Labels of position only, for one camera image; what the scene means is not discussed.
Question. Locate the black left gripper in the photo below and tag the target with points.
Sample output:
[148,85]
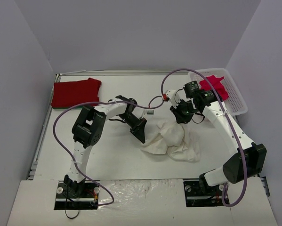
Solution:
[138,126]

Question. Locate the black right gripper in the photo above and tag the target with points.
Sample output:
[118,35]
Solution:
[181,113]

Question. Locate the white t shirt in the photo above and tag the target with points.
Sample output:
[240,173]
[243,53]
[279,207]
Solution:
[175,140]

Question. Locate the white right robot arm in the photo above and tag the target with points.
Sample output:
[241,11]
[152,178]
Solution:
[246,157]

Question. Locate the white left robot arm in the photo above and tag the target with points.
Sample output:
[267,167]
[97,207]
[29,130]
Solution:
[87,131]

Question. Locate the white plastic basket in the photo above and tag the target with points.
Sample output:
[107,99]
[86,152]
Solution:
[235,104]

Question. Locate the folded red t shirt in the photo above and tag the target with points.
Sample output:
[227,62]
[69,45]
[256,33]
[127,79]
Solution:
[68,94]

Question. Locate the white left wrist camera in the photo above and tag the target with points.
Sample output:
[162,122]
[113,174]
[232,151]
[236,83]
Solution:
[147,112]

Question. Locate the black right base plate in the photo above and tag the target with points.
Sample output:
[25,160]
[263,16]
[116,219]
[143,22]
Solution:
[196,197]

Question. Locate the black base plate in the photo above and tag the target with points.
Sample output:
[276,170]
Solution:
[67,199]
[196,197]

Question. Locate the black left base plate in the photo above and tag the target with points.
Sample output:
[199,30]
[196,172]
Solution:
[67,199]

